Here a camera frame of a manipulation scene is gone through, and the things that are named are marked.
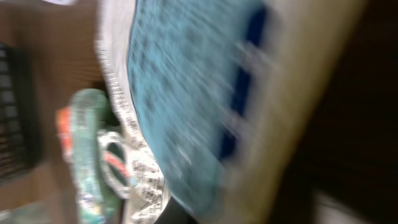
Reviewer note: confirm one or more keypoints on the light blue tissue pack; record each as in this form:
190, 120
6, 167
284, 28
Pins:
32, 213

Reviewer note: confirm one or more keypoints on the teal snack packet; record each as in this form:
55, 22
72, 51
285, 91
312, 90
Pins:
97, 203

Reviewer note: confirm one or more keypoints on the large yellow snack bag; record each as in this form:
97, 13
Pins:
220, 90

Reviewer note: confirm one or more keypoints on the small orange carton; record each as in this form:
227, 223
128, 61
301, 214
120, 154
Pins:
62, 121

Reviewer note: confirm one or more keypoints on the grey plastic mesh basket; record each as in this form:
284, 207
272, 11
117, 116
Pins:
21, 141

